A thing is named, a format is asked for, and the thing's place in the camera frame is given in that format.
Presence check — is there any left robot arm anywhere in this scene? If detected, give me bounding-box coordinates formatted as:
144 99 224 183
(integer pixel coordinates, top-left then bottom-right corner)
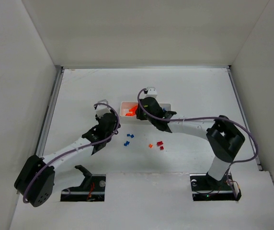
14 112 121 207

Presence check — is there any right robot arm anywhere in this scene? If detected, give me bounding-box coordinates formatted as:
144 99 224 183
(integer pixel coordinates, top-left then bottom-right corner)
136 96 245 181

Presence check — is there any orange lego pile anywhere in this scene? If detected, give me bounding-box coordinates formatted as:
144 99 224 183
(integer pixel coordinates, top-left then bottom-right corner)
125 105 138 116

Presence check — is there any white three-compartment tray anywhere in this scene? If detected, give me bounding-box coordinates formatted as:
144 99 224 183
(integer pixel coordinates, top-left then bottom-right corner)
119 101 173 124

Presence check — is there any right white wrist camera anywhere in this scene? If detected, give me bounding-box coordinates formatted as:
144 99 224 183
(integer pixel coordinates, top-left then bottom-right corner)
143 87 158 99

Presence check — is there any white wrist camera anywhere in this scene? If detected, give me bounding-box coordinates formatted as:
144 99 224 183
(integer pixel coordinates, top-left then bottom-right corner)
94 99 110 118
143 87 158 99

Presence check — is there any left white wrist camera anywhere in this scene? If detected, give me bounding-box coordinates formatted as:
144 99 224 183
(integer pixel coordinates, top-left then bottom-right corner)
94 99 110 118

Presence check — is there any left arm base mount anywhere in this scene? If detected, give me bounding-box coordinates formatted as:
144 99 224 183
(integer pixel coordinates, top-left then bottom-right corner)
60 165 106 202

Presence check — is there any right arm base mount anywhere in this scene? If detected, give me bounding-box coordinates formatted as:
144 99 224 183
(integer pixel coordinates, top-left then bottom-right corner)
190 173 242 201

